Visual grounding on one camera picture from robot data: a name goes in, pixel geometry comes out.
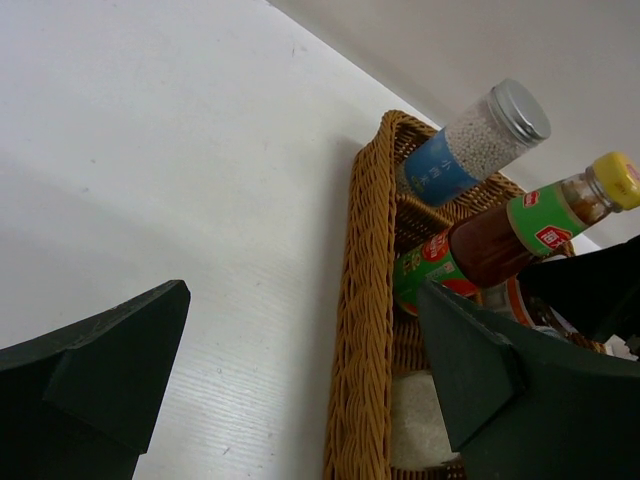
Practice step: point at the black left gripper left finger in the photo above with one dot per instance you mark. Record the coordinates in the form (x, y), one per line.
(82, 401)

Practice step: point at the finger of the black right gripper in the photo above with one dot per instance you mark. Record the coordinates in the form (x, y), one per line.
(597, 292)

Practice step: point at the black top salt grinder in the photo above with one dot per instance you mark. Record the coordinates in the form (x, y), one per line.
(419, 438)

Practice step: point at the red sauce bottle yellow cap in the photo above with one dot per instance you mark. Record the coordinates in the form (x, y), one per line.
(488, 248)

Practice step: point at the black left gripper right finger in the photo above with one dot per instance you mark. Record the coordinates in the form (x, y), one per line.
(521, 404)

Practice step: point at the brown wicker divided basket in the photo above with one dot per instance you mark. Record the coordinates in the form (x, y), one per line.
(371, 345)

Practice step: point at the satay sauce jar white lid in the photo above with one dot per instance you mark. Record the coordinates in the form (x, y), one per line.
(507, 299)

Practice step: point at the blue label bead bottle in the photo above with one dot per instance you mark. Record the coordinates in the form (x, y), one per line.
(501, 126)

